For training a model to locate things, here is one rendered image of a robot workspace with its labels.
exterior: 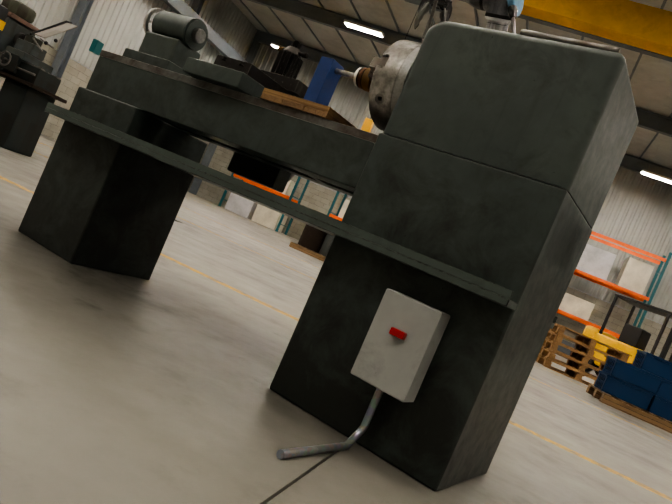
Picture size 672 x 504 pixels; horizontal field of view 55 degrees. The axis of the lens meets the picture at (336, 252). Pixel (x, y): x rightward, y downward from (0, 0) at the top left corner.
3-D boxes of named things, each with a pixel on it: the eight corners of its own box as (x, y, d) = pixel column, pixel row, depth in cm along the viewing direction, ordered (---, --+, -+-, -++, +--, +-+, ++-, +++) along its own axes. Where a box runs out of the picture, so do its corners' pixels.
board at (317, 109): (371, 153, 247) (376, 143, 246) (325, 117, 216) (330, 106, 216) (311, 133, 262) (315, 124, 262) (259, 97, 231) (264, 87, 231)
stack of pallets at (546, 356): (598, 387, 1129) (615, 349, 1128) (615, 397, 1043) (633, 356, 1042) (530, 358, 1140) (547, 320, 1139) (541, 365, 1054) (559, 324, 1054)
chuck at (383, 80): (418, 146, 237) (450, 63, 233) (379, 123, 210) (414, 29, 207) (398, 140, 241) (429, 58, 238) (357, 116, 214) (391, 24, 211)
